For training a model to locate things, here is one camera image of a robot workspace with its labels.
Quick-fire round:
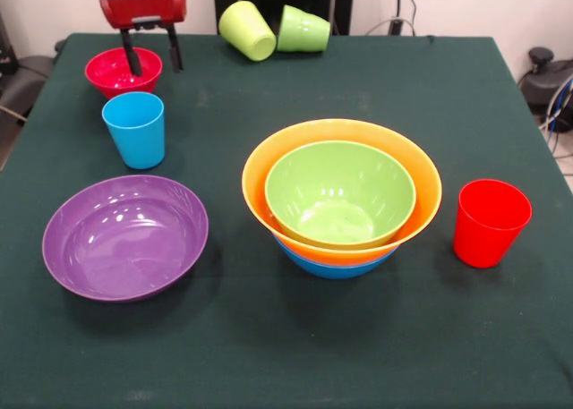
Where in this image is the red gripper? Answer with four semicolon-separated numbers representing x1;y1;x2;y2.
98;0;188;79

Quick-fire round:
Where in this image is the magenta plastic bowl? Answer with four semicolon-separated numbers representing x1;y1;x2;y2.
84;47;164;99

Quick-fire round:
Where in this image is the yellow-green plastic cup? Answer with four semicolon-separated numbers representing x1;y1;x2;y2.
218;0;278;63

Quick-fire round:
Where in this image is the green plastic cup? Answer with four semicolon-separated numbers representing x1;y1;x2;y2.
276;4;332;54

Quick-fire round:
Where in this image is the green plastic bowl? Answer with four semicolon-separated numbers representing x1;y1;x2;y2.
264;140;417;251

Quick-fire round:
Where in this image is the orange plastic bowl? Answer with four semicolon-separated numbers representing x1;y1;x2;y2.
241;118;443;267

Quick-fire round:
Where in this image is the blue plastic cup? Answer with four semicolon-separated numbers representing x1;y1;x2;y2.
101;91;166;170

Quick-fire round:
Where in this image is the purple plastic bowl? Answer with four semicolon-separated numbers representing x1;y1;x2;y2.
41;175;210;303

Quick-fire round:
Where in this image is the blue plastic bowl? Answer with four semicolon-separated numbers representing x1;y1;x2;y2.
275;237;401;280

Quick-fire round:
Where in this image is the dark green tablecloth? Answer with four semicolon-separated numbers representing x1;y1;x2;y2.
0;32;573;409

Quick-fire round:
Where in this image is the red plastic cup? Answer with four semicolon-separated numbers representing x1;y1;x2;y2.
452;178;534;269

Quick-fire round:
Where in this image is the tangle of cables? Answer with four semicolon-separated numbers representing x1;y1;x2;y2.
539;80;573;159

